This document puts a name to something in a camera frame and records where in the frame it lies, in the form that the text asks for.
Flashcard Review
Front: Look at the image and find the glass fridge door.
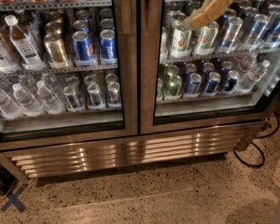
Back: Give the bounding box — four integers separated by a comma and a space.
0, 0, 137, 151
141, 0, 280, 133

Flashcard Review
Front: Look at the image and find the white 7up can right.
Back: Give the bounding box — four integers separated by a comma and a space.
193, 21, 218, 56

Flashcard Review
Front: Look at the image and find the white 7up can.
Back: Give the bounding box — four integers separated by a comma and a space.
193, 21, 218, 56
171, 25, 192, 58

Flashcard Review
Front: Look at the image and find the silver blue energy can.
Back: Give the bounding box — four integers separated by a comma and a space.
240, 14, 269, 50
217, 16, 243, 53
261, 14, 280, 49

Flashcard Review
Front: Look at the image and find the white 7up can left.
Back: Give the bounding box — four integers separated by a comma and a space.
171, 25, 192, 58

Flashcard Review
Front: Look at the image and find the water bottle right compartment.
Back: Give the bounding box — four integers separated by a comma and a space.
238, 60, 271, 93

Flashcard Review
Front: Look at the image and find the green soda can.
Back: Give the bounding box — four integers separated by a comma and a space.
164, 76, 182, 100

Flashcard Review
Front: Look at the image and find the blue Pepsi can right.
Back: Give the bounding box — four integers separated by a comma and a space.
100, 29, 118, 64

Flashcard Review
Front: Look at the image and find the blue pepsi can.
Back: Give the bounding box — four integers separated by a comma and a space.
72, 31, 95, 66
100, 29, 118, 64

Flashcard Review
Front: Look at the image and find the silver diet cola can right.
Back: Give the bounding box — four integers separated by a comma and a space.
107, 82, 121, 107

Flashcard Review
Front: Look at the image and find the silver diet cola can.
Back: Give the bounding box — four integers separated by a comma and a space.
63, 86, 85, 112
107, 82, 121, 107
87, 83, 105, 109

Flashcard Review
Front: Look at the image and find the blue Pepsi can left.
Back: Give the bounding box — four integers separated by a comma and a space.
72, 31, 95, 66

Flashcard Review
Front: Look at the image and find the silver diet cola can middle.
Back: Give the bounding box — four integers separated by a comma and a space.
87, 83, 105, 109

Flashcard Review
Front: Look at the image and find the gold soda can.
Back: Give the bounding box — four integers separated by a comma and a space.
44, 34, 72, 69

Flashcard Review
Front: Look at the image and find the silver diet cola can left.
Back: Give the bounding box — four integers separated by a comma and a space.
63, 86, 85, 112

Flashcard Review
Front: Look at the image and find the water bottle right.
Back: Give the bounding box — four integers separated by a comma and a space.
36, 80, 64, 115

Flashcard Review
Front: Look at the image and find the water bottle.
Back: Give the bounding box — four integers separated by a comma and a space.
0, 89, 23, 119
12, 83, 45, 117
36, 80, 64, 115

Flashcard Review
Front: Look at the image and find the iced tea bottle white cap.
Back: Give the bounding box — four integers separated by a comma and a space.
5, 15, 45, 71

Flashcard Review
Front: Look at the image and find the water bottle middle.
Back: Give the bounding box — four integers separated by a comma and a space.
12, 83, 45, 117

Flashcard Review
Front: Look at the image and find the iced tea bottle far left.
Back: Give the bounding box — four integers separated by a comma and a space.
0, 32, 20, 74

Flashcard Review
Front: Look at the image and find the water bottle far left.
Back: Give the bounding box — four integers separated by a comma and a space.
0, 89, 23, 119

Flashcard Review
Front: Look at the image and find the black power cable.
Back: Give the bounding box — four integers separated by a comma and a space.
232, 113, 280, 169

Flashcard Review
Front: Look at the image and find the orange cable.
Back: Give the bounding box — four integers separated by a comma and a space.
0, 178, 19, 209

